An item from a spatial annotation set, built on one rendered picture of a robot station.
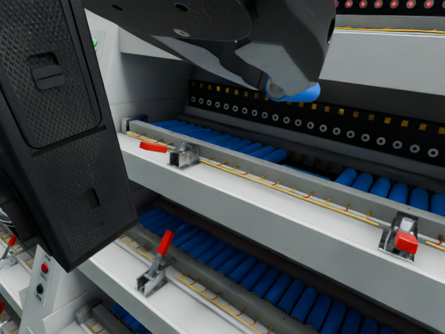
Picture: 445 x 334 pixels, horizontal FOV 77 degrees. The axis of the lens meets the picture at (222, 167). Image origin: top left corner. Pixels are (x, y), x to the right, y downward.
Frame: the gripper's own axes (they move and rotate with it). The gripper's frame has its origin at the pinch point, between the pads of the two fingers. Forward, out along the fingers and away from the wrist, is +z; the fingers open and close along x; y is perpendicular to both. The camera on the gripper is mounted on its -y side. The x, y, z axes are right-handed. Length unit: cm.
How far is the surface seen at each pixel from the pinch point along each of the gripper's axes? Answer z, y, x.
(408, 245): 6.3, -7.3, -9.8
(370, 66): 12.4, 6.3, -2.7
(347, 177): 21.7, -4.2, -2.8
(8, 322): 19, -64, 62
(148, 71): 19.4, 3.8, 35.1
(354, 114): 27.1, 4.7, -0.1
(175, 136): 16.3, -5.7, 21.6
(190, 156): 13.9, -7.6, 16.0
